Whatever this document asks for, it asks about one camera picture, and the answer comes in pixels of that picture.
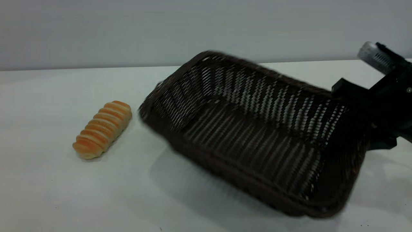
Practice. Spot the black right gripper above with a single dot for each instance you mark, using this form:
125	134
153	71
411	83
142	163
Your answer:
392	103

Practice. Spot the dark brown wicker basket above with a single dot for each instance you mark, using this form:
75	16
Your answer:
244	138

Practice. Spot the ridged golden bread roll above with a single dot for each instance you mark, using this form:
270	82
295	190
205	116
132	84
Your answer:
102	129

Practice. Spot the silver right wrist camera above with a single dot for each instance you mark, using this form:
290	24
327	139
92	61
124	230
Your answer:
375	56

